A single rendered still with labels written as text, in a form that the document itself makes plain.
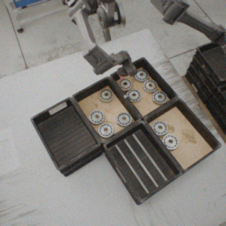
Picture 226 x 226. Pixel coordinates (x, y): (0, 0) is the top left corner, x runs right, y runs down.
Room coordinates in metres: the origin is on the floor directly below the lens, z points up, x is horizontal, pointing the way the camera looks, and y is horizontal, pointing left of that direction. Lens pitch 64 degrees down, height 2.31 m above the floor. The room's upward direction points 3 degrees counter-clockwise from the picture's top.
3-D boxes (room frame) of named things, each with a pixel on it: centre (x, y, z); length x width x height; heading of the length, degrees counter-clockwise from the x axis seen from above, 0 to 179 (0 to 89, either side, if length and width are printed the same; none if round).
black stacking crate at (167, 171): (0.35, -0.17, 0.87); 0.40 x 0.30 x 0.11; 30
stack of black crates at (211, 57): (1.31, -1.02, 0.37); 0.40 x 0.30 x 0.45; 21
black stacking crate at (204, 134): (0.50, -0.43, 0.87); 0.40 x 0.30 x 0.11; 30
